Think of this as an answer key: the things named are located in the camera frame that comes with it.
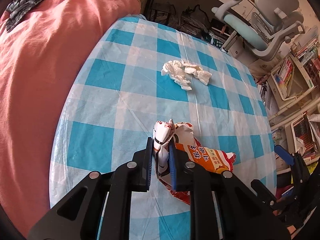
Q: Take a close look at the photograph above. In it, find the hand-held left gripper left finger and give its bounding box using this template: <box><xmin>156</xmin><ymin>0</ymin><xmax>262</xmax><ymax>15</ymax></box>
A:
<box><xmin>27</xmin><ymin>137</ymin><xmax>155</xmax><ymax>240</ymax></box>

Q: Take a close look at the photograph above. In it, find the pink duvet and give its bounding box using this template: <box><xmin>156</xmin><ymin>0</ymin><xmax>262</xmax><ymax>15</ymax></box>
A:
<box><xmin>0</xmin><ymin>0</ymin><xmax>142</xmax><ymax>238</ymax></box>

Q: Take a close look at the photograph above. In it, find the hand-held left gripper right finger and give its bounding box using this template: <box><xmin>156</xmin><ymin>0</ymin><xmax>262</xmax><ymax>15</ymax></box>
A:
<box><xmin>168</xmin><ymin>140</ymin><xmax>292</xmax><ymax>240</ymax></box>

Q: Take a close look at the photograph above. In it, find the white tissue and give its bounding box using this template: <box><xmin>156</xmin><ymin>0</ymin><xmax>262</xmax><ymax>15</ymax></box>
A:
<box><xmin>161</xmin><ymin>59</ymin><xmax>212</xmax><ymax>91</ymax></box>

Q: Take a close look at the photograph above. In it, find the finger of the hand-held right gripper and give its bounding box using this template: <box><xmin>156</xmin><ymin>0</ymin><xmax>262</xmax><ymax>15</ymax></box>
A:
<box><xmin>274</xmin><ymin>145</ymin><xmax>304</xmax><ymax>173</ymax></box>
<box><xmin>251</xmin><ymin>179</ymin><xmax>278</xmax><ymax>207</ymax></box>

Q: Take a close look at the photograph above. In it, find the grey blue office chair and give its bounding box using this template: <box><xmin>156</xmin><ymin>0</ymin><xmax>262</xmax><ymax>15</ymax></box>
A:
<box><xmin>211</xmin><ymin>0</ymin><xmax>306</xmax><ymax>62</ymax></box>

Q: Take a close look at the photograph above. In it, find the white paper bag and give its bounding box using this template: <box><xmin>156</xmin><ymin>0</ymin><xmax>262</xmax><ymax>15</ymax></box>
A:
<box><xmin>250</xmin><ymin>56</ymin><xmax>274</xmax><ymax>79</ymax></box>

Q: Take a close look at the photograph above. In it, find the white drawer cabinet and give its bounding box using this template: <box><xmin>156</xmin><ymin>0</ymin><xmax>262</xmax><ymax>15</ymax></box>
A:
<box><xmin>225</xmin><ymin>31</ymin><xmax>250</xmax><ymax>60</ymax></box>

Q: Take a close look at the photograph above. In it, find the red orange snack bag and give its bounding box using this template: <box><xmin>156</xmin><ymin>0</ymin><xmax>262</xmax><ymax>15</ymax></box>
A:
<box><xmin>152</xmin><ymin>119</ymin><xmax>237</xmax><ymax>205</ymax></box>

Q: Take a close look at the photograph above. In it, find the blue white checked tablecloth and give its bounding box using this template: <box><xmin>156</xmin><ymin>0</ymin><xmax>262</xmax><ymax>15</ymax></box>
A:
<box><xmin>49</xmin><ymin>14</ymin><xmax>278</xmax><ymax>240</ymax></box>

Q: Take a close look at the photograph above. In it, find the white book rack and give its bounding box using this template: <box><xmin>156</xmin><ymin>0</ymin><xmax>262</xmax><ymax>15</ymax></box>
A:
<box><xmin>260</xmin><ymin>37</ymin><xmax>320</xmax><ymax>130</ymax></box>

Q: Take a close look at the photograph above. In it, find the black plastic bag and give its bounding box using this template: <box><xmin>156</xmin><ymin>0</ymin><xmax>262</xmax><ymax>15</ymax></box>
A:
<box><xmin>175</xmin><ymin>5</ymin><xmax>212</xmax><ymax>34</ymax></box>

